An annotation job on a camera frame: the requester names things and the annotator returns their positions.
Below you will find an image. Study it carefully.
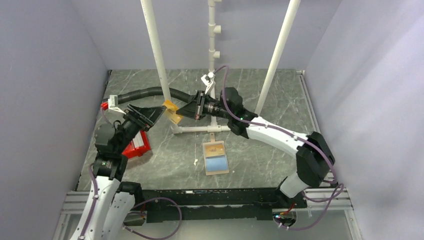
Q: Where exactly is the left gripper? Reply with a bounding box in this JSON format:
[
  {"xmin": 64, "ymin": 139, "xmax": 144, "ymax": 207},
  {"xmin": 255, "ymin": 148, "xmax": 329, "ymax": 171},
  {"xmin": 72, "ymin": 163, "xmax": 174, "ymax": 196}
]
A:
[{"xmin": 115, "ymin": 102, "xmax": 166, "ymax": 153}]

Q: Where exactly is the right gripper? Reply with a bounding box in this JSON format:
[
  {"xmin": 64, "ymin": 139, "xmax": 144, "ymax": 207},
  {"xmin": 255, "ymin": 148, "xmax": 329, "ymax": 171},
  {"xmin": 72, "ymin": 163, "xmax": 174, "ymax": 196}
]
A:
[{"xmin": 176, "ymin": 90, "xmax": 233, "ymax": 121}]

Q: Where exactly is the yellow credit card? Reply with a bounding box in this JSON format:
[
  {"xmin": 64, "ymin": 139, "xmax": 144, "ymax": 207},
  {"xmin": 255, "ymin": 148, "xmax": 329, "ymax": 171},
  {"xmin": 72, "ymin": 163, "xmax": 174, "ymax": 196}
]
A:
[{"xmin": 162, "ymin": 99, "xmax": 183, "ymax": 125}]

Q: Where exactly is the white cards stack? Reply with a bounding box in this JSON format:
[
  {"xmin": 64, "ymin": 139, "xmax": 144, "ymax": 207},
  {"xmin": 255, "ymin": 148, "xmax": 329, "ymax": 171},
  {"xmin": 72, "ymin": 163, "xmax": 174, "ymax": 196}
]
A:
[{"xmin": 132, "ymin": 131, "xmax": 151, "ymax": 151}]

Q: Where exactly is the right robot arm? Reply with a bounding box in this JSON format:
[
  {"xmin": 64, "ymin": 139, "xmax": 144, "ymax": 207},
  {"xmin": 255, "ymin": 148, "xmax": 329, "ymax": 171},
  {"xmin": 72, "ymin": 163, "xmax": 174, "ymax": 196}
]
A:
[{"xmin": 176, "ymin": 87, "xmax": 335, "ymax": 208}]

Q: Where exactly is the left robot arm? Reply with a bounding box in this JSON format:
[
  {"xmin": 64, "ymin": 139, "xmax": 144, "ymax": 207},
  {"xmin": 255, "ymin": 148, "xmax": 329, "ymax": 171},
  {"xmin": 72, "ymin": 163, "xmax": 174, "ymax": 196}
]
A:
[{"xmin": 71, "ymin": 104, "xmax": 167, "ymax": 240}]

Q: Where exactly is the red plastic bin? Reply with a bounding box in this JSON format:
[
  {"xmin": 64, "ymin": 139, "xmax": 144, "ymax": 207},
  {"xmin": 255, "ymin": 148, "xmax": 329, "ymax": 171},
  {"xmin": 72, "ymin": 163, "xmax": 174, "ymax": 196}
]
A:
[{"xmin": 122, "ymin": 130, "xmax": 151, "ymax": 159}]

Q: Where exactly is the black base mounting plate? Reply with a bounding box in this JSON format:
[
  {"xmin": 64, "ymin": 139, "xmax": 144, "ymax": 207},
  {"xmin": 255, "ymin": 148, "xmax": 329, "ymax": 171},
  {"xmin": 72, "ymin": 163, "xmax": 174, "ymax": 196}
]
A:
[{"xmin": 110, "ymin": 182, "xmax": 307, "ymax": 223}]

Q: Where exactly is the black corrugated hose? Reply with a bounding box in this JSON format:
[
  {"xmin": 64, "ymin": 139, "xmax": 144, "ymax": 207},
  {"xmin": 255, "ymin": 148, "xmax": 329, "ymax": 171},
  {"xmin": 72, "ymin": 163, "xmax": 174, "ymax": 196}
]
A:
[{"xmin": 101, "ymin": 86, "xmax": 213, "ymax": 116}]

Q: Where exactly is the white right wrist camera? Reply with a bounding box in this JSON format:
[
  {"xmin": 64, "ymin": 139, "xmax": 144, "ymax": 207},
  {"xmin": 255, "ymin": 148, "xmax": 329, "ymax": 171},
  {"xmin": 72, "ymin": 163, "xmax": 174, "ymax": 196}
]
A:
[{"xmin": 200, "ymin": 71, "xmax": 216, "ymax": 94}]

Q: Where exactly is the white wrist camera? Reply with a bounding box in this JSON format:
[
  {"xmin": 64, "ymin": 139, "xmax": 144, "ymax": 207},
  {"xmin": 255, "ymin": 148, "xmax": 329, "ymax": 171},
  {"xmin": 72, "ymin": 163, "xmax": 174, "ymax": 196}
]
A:
[
  {"xmin": 200, "ymin": 71, "xmax": 216, "ymax": 94},
  {"xmin": 100, "ymin": 94, "xmax": 125, "ymax": 114}
]

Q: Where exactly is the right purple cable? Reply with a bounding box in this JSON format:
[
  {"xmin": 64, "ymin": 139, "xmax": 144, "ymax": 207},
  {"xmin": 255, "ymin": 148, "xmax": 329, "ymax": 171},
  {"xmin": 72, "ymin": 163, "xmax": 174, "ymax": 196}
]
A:
[{"xmin": 211, "ymin": 64, "xmax": 347, "ymax": 232}]

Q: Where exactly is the purple cable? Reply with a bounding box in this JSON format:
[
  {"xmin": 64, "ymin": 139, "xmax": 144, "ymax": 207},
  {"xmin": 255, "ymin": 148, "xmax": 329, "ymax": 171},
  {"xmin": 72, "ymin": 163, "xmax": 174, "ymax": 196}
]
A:
[
  {"xmin": 77, "ymin": 162, "xmax": 182, "ymax": 240},
  {"xmin": 211, "ymin": 64, "xmax": 347, "ymax": 232}
]

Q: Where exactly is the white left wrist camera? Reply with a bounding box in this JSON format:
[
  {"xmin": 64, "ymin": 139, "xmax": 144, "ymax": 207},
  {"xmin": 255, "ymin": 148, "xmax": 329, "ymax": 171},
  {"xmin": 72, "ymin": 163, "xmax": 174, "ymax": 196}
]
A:
[{"xmin": 100, "ymin": 94, "xmax": 125, "ymax": 114}]

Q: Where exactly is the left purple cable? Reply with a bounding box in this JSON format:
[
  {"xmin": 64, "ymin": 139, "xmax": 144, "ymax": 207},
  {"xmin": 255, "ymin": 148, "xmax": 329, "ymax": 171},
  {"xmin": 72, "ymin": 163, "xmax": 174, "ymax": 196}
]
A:
[{"xmin": 77, "ymin": 162, "xmax": 182, "ymax": 240}]

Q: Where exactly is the white PVC pipe frame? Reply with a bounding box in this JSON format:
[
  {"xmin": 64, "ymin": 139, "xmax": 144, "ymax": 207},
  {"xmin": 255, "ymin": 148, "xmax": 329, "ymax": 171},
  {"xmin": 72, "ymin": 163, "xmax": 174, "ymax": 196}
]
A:
[{"xmin": 140, "ymin": 0, "xmax": 301, "ymax": 134}]

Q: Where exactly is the aluminium extrusion rail frame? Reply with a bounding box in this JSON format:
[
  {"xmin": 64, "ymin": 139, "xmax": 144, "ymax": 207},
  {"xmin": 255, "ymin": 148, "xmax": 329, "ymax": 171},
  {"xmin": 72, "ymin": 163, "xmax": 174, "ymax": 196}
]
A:
[{"xmin": 52, "ymin": 69, "xmax": 365, "ymax": 240}]

